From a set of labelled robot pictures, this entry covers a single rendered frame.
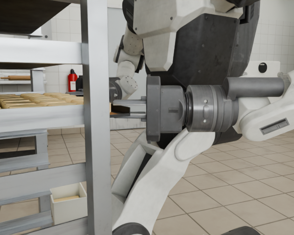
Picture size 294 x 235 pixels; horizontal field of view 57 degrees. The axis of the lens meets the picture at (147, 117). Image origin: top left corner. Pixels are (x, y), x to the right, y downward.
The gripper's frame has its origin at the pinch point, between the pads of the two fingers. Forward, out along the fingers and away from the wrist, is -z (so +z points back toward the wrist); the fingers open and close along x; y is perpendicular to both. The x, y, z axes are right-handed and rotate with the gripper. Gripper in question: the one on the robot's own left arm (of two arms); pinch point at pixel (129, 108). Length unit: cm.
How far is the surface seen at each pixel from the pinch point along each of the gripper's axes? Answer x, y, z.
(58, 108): 1.3, 11.3, -9.8
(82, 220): -16.6, 9.8, -7.2
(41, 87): 2.7, -28.1, -25.9
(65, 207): -75, -112, -44
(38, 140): -12.4, -27.2, -27.4
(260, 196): -87, -147, 96
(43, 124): -0.7, 12.4, -11.6
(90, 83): 5.0, 11.9, -4.9
